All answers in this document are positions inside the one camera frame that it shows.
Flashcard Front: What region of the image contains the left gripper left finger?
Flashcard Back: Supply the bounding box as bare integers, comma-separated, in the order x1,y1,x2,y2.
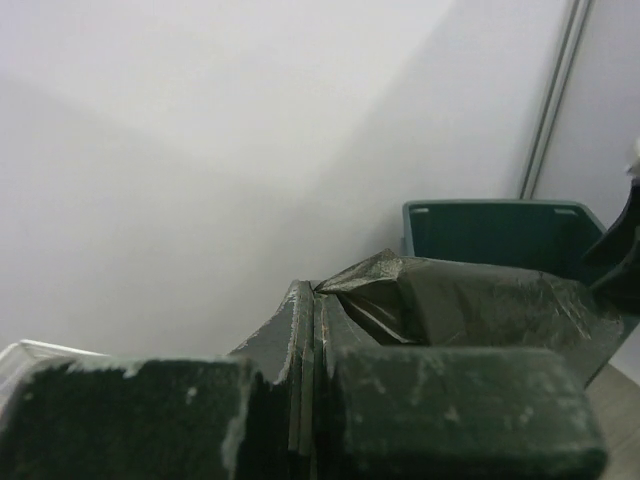
1,281,314,479

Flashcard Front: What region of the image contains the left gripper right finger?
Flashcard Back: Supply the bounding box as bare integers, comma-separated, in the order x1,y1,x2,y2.
314,294,608,479

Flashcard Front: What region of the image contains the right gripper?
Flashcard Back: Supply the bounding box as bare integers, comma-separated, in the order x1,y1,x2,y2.
582,139,640,321

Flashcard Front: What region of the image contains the dark green trash bin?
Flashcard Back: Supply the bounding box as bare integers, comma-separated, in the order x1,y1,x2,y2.
399,198,640,389

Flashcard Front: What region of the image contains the black trash bag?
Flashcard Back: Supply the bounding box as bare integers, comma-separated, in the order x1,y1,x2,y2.
316,250,625,384

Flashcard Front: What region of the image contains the white wire shelf rack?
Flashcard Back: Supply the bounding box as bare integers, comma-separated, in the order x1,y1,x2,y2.
0,339,100,405

